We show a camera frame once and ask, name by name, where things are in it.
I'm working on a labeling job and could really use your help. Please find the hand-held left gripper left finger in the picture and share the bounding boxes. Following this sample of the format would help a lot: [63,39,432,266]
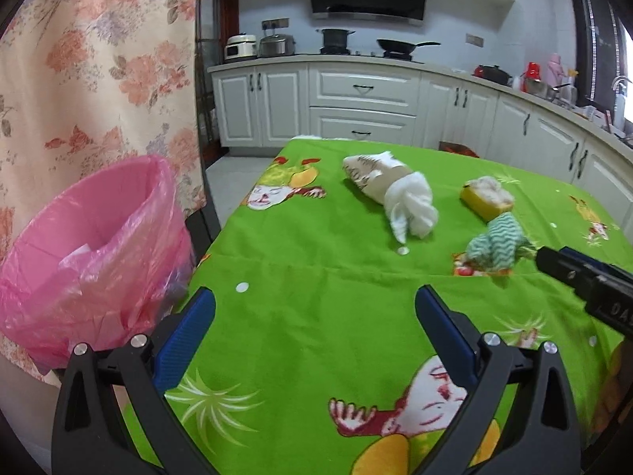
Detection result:
[52,287,218,475]

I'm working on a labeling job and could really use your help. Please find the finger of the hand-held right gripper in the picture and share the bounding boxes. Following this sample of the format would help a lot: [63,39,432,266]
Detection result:
[561,247,633,280]
[536,246,601,302]

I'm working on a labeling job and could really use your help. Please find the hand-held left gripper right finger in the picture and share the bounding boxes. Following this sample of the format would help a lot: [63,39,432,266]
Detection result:
[414,284,582,475]

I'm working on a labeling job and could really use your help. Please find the green striped rag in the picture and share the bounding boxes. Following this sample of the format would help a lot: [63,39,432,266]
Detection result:
[465,212,537,273]

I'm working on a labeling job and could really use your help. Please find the yellow sponge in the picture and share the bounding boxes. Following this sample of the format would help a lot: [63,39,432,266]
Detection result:
[460,175,516,222]

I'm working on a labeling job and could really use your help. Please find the pink trash bin with bag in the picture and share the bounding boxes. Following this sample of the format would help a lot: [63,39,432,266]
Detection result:
[0,154,196,374]

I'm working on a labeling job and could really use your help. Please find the white knotted rag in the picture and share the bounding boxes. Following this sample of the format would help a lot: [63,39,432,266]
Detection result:
[383,171,439,244]

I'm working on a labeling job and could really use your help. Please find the green printed tablecloth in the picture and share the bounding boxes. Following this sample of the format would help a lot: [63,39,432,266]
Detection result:
[121,139,633,475]

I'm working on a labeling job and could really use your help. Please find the steel faucet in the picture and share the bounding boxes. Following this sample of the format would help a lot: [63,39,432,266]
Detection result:
[610,76,631,124]

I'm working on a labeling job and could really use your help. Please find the white cloth bundle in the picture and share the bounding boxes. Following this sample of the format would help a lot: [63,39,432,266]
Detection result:
[342,151,419,205]

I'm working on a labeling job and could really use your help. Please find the steel bowl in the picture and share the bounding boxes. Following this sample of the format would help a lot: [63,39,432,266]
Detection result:
[527,78,559,100]

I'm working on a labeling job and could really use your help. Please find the pink bottle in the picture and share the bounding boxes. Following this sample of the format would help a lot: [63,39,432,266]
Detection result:
[546,53,565,85]

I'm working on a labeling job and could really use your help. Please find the red casserole pot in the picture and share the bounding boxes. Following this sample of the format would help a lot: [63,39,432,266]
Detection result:
[474,64,512,85]

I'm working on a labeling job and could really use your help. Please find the dark window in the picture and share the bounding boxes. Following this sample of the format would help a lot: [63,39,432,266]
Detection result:
[564,0,633,124]

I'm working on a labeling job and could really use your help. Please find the white lower cabinets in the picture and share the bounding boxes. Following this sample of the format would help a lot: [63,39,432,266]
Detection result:
[208,57,633,219]

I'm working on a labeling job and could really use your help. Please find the black frying pan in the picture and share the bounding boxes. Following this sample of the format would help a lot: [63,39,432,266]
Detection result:
[377,38,441,59]

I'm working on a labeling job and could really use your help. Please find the floral curtain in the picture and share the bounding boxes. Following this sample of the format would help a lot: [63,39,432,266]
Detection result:
[0,0,208,387]

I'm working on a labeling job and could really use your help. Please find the white rice cooker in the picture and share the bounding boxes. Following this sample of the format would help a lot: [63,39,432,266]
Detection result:
[224,34,259,61]

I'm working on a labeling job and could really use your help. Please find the steel pressure cooker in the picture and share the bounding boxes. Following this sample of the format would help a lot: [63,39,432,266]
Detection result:
[258,30,296,58]

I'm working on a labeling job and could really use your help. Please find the black stock pot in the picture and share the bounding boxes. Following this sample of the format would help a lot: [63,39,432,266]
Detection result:
[316,28,356,54]

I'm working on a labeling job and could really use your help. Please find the dark wooden door frame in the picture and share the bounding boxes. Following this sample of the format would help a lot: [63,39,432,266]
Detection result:
[195,0,241,164]

